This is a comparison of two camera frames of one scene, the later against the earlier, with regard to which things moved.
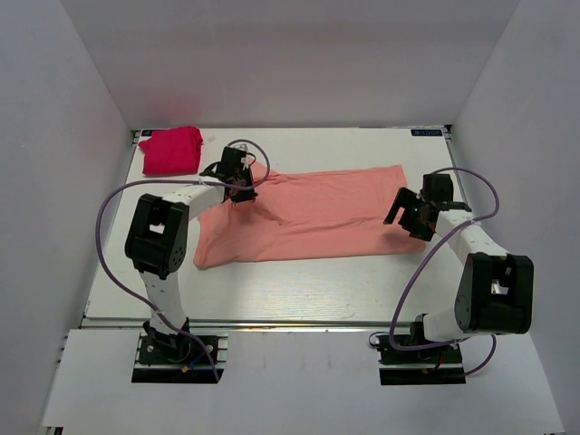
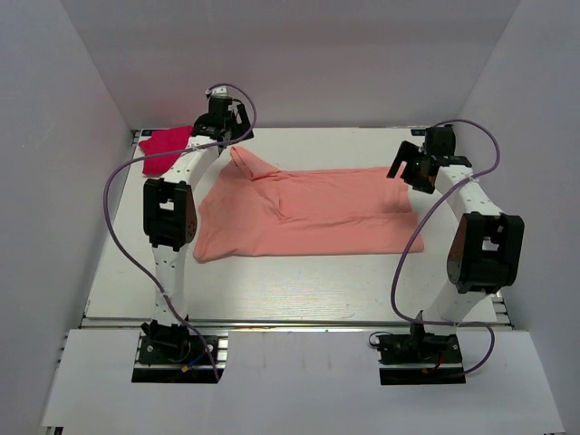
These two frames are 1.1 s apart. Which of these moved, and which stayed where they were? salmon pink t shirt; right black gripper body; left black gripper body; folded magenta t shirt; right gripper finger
Moved: right black gripper body; left black gripper body; right gripper finger
Stayed: salmon pink t shirt; folded magenta t shirt
